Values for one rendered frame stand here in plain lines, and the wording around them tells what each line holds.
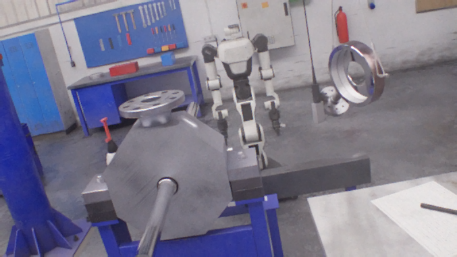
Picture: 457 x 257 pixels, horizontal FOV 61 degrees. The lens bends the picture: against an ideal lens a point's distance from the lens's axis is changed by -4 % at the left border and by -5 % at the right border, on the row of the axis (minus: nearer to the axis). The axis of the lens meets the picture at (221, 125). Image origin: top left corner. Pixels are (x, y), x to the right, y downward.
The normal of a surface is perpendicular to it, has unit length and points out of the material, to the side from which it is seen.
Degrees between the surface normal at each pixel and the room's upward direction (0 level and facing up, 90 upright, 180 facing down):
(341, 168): 90
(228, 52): 90
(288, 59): 90
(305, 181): 90
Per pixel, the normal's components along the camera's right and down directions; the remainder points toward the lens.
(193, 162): -0.03, 0.33
